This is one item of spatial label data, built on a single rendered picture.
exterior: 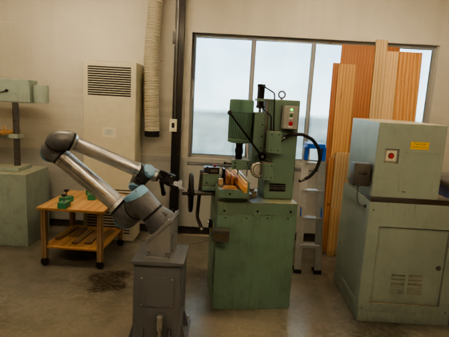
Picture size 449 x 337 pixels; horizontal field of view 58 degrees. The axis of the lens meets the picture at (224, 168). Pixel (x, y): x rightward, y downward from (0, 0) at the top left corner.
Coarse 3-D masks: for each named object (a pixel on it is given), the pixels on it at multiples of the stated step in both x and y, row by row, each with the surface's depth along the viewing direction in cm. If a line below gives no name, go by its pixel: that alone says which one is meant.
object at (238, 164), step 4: (232, 160) 294; (236, 160) 293; (240, 160) 294; (244, 160) 294; (248, 160) 294; (232, 164) 294; (236, 164) 294; (240, 164) 294; (244, 164) 294; (232, 168) 294; (236, 168) 294; (240, 168) 295; (244, 168) 295; (248, 168) 295
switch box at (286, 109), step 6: (288, 108) 277; (294, 108) 278; (282, 114) 282; (288, 114) 278; (294, 114) 279; (282, 120) 282; (288, 120) 279; (294, 120) 279; (282, 126) 281; (294, 126) 280
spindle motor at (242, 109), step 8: (232, 104) 285; (240, 104) 281; (248, 104) 282; (240, 112) 283; (248, 112) 284; (232, 120) 287; (240, 120) 284; (248, 120) 285; (232, 128) 287; (240, 128) 284; (248, 128) 286; (232, 136) 288; (240, 136) 286
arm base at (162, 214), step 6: (156, 210) 239; (162, 210) 241; (168, 210) 244; (150, 216) 238; (156, 216) 238; (162, 216) 238; (168, 216) 239; (144, 222) 241; (150, 222) 238; (156, 222) 237; (162, 222) 236; (150, 228) 238; (156, 228) 236; (150, 234) 242
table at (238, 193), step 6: (204, 186) 293; (210, 186) 294; (216, 186) 285; (222, 186) 282; (216, 192) 284; (222, 192) 273; (228, 192) 273; (234, 192) 274; (240, 192) 274; (234, 198) 274; (240, 198) 275; (246, 198) 275
